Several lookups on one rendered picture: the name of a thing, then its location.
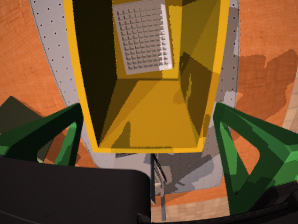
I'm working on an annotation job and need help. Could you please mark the white well plate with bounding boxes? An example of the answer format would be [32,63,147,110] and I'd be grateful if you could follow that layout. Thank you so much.
[112,0,173,75]

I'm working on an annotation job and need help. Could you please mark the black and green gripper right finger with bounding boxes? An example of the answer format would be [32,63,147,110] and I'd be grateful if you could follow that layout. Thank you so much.
[213,102,298,215]

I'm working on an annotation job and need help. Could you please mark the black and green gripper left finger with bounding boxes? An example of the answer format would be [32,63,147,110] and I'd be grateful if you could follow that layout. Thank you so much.
[0,103,84,166]

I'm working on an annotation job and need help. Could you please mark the yellow open-top bin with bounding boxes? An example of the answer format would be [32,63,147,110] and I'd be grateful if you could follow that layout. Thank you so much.
[64,0,230,153]

